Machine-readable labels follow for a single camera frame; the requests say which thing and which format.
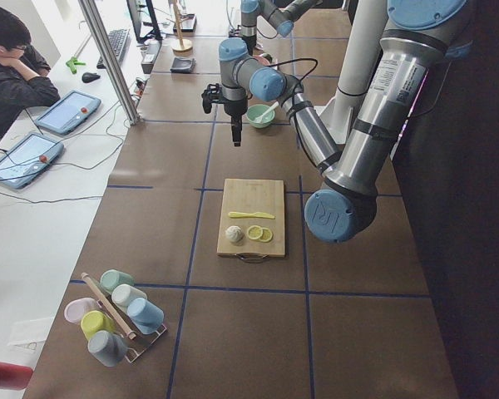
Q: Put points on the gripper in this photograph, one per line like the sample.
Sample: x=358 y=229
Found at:
x=234 y=109
x=249 y=41

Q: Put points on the white plastic spoon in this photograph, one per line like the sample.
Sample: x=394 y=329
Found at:
x=268 y=112

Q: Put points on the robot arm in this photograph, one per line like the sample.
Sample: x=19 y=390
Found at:
x=280 y=19
x=390 y=49

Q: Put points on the green bowl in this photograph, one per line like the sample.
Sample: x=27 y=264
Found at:
x=253 y=115

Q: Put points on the green lime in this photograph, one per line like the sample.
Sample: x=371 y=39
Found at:
x=267 y=57

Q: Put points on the wooden mug tree stand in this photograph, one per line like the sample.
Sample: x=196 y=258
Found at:
x=180 y=44

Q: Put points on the grey folded cloth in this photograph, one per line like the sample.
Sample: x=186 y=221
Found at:
x=182 y=65

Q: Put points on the bamboo cutting board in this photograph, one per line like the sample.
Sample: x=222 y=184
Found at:
x=251 y=196

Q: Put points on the yellow plastic knife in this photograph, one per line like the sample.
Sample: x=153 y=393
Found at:
x=258 y=215

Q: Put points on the upper lemon slice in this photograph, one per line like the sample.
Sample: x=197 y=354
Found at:
x=255 y=232

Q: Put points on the lemon slice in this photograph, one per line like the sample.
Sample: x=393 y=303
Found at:
x=267 y=235
x=255 y=232

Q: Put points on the white steamed bun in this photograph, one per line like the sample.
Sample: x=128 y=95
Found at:
x=234 y=234

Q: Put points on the lower lemon slice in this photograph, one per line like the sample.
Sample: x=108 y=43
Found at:
x=267 y=235

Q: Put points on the black keyboard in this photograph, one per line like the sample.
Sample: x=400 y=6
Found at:
x=119 y=41

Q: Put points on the black computer mouse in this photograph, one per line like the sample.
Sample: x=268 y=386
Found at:
x=88 y=77

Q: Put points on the far teach pendant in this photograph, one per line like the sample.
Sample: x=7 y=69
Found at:
x=68 y=113

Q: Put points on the teach pendant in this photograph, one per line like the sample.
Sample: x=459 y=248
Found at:
x=28 y=159
x=68 y=113

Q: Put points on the green cup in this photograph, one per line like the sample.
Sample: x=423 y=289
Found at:
x=113 y=278

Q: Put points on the white cup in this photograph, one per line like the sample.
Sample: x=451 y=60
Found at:
x=124 y=294

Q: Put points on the blue cup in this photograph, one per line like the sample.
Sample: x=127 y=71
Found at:
x=145 y=315

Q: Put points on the near teach pendant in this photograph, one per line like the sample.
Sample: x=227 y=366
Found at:
x=28 y=159

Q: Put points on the seated person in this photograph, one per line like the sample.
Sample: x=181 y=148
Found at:
x=24 y=81

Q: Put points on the yellow cup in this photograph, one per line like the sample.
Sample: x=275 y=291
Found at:
x=95 y=321

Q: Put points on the pink cup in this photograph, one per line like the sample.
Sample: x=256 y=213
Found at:
x=78 y=308

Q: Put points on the grey cup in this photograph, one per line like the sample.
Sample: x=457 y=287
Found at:
x=107 y=347

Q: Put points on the red bottle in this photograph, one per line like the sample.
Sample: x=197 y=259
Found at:
x=14 y=377

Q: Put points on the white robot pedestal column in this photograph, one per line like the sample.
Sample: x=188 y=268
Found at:
x=368 y=19

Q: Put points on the aluminium frame post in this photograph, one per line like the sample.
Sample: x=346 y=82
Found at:
x=98 y=31

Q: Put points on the wire cup rack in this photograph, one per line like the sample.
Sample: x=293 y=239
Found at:
x=137 y=342

